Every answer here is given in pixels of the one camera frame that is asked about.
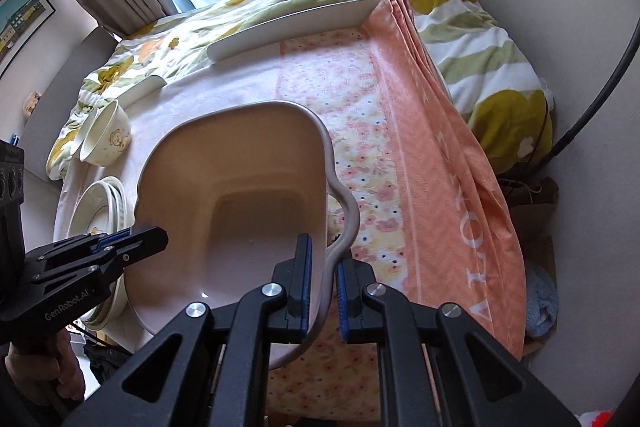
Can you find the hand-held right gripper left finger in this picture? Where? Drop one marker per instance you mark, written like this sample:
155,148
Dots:
305,277

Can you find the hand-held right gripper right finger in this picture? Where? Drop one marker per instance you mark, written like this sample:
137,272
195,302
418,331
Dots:
341,297

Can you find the yellow rimmed bowl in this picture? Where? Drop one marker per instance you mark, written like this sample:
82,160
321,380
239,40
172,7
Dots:
112,137

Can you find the yellow rimmed plate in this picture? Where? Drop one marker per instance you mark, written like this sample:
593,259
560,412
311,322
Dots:
107,307

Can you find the blue and white box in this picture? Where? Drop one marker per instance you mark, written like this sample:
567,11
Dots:
15,140

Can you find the pink square basin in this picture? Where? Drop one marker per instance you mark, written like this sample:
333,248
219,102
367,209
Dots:
225,187

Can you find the person's left hand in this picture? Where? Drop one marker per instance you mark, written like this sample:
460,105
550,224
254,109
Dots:
35,372

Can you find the brown paper bag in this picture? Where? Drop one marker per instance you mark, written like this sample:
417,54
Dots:
535,207

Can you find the orange floral towel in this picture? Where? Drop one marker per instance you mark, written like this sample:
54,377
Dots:
440,157

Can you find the long white tray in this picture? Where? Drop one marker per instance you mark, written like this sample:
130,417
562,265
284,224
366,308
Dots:
145,89
290,32

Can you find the framed house picture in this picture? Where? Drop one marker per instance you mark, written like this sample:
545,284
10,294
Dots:
20,22

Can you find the red object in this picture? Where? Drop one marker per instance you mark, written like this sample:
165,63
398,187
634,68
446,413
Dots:
595,421

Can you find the floral striped blanket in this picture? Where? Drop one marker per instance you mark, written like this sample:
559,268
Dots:
475,32

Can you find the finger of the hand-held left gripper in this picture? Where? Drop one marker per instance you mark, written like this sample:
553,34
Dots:
107,269
140,239

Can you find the blue fluffy cloth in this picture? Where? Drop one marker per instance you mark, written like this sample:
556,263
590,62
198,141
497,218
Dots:
542,302

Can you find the plain white plate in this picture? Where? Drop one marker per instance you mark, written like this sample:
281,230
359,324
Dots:
120,202

